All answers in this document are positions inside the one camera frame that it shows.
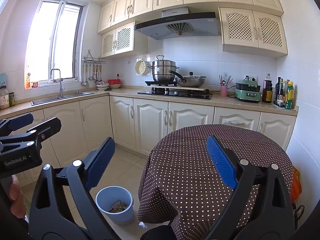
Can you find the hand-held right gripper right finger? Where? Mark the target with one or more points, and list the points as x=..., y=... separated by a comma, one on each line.
x=221, y=160

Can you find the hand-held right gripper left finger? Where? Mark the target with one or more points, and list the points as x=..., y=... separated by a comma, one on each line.
x=100, y=160

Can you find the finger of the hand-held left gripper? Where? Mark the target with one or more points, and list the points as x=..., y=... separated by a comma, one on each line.
x=48, y=128
x=21, y=121

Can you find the pale blue waste bin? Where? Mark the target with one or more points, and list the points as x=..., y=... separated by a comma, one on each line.
x=122, y=217

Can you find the person's left hand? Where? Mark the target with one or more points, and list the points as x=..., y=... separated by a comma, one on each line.
x=17, y=197

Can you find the green packet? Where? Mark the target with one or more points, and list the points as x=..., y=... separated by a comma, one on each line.
x=12, y=100

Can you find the white lidded jar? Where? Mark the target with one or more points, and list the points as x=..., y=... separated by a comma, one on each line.
x=4, y=100

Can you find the steel sink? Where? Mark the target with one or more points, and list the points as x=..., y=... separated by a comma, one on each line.
x=62, y=97

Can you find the brown polka dot tablecloth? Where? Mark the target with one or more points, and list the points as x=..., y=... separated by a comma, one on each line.
x=187, y=167

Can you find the small red jar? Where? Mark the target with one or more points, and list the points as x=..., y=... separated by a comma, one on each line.
x=35, y=85

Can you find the orange bottle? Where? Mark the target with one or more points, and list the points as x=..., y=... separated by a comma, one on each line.
x=27, y=82

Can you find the steel kitchen faucet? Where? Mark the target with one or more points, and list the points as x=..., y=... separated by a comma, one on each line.
x=60, y=90

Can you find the cream base cabinets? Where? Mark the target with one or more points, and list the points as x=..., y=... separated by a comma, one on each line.
x=150, y=122

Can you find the row of hanging utensils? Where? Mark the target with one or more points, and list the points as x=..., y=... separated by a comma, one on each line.
x=83, y=76

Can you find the pink utensil holder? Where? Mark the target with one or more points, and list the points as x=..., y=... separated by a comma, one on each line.
x=224, y=91

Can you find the green electric cooker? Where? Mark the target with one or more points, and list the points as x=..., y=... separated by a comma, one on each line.
x=247, y=95

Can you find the cream bowl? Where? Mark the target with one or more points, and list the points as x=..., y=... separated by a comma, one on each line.
x=115, y=86

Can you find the white paper scrap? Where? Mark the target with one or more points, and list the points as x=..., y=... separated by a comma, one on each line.
x=143, y=224

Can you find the orange plastic bag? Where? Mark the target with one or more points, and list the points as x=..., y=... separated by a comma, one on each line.
x=296, y=182

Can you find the black gas stove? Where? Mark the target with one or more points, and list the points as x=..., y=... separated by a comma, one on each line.
x=147, y=93

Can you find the large brown sauce bottle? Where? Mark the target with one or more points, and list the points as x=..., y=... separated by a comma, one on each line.
x=267, y=92

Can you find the metal utensil rack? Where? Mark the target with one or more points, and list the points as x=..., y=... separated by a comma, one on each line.
x=93, y=60

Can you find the cream board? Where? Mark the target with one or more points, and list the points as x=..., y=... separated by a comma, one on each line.
x=180, y=88

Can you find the steel wok with lid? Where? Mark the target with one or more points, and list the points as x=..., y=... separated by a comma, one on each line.
x=192, y=81

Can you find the sliding window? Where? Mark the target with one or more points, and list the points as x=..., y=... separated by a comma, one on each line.
x=50, y=42

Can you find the dark sauce bottle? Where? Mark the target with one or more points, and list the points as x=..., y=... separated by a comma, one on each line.
x=277, y=92
x=281, y=98

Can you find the green yellow bottle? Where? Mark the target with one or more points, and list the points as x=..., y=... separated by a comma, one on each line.
x=289, y=97

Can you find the black induction cooker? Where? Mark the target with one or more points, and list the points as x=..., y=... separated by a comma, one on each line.
x=156, y=83

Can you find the cream round colander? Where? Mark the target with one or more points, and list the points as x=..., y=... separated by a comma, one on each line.
x=142, y=68

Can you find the steel steamer pot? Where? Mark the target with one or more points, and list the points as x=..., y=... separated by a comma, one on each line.
x=161, y=71

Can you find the cream lattice door cabinet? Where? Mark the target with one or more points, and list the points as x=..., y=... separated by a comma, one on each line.
x=123, y=38
x=240, y=27

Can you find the grey range hood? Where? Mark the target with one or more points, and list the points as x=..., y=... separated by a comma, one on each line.
x=155, y=31

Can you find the white double wall socket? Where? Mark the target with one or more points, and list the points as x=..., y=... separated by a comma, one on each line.
x=253, y=77

